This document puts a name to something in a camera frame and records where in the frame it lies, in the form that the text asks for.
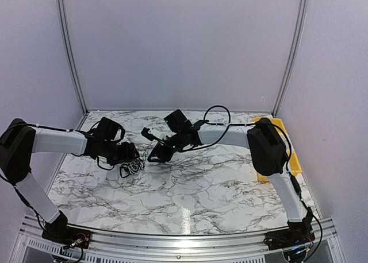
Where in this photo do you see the cable bundle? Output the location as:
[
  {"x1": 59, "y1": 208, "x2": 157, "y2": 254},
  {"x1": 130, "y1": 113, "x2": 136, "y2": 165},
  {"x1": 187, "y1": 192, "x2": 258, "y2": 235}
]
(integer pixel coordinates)
[{"x1": 118, "y1": 156, "x2": 147, "y2": 179}]

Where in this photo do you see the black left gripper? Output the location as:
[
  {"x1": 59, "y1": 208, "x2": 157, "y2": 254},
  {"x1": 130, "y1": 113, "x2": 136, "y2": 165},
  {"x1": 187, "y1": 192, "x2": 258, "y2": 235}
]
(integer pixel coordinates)
[{"x1": 101, "y1": 140, "x2": 140, "y2": 166}]

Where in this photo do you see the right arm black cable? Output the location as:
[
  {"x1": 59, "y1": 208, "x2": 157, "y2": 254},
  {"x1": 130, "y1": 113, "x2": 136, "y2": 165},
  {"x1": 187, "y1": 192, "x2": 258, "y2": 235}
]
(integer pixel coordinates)
[{"x1": 178, "y1": 105, "x2": 293, "y2": 172}]

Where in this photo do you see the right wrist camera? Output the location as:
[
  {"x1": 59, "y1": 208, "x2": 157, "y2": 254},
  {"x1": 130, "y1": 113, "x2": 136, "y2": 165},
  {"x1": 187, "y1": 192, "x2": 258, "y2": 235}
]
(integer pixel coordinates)
[{"x1": 141, "y1": 127, "x2": 167, "y2": 141}]

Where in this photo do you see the right aluminium corner post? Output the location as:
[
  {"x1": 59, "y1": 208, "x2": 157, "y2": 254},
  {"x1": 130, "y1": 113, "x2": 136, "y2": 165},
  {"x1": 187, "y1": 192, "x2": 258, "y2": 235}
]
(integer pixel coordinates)
[{"x1": 272, "y1": 0, "x2": 308, "y2": 116}]

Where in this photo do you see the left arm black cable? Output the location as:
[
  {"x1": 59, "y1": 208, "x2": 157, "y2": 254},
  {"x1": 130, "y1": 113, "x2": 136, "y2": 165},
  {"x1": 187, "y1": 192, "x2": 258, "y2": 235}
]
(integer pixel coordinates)
[{"x1": 86, "y1": 122, "x2": 127, "y2": 171}]

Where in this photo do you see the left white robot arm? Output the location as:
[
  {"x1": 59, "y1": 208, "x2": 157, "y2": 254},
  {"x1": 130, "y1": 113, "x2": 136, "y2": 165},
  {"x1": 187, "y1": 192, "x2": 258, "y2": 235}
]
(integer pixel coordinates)
[{"x1": 1, "y1": 118, "x2": 140, "y2": 243}]

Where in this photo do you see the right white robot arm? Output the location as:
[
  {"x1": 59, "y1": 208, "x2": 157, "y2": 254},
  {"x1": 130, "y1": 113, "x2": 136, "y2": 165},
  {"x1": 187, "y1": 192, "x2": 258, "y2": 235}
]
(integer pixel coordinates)
[{"x1": 141, "y1": 109, "x2": 313, "y2": 245}]

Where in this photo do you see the aluminium corner post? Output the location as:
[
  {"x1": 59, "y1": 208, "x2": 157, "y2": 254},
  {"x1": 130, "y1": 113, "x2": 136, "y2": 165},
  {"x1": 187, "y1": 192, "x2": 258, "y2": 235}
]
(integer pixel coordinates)
[
  {"x1": 56, "y1": 0, "x2": 89, "y2": 115},
  {"x1": 272, "y1": 0, "x2": 308, "y2": 116}
]

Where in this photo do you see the yellow plastic bin far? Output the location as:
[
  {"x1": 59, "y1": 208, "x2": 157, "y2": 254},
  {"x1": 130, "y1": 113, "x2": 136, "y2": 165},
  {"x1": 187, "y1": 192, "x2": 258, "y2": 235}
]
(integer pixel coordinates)
[{"x1": 252, "y1": 117, "x2": 286, "y2": 133}]

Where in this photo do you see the yellow plastic bin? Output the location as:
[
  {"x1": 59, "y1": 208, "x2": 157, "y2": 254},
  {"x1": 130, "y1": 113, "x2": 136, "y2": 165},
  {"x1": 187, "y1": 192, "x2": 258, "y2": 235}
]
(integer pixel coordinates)
[
  {"x1": 256, "y1": 151, "x2": 302, "y2": 183},
  {"x1": 252, "y1": 117, "x2": 286, "y2": 133}
]

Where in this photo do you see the aluminium front rail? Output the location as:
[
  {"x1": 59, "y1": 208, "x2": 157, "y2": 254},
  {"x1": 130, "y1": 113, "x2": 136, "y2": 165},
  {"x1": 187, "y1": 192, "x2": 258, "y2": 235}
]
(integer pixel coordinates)
[{"x1": 10, "y1": 216, "x2": 345, "y2": 262}]

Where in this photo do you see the yellow plastic bin near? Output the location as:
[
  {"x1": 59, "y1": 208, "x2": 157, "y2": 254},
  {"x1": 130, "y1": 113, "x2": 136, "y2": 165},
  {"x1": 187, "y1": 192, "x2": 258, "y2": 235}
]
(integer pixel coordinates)
[{"x1": 256, "y1": 151, "x2": 302, "y2": 183}]

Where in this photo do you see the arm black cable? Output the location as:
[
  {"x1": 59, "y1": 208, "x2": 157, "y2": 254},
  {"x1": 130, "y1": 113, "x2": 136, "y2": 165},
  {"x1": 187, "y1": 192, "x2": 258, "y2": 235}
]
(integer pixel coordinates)
[
  {"x1": 178, "y1": 105, "x2": 293, "y2": 172},
  {"x1": 86, "y1": 122, "x2": 127, "y2": 171}
]

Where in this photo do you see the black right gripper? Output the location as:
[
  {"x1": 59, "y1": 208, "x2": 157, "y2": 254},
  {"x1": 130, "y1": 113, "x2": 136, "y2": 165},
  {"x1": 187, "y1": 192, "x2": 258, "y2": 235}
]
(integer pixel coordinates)
[{"x1": 147, "y1": 131, "x2": 186, "y2": 163}]

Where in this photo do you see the left aluminium corner post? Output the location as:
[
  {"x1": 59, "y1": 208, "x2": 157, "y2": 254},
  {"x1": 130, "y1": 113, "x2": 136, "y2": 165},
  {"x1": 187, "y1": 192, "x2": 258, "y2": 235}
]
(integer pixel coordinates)
[{"x1": 56, "y1": 0, "x2": 89, "y2": 115}]

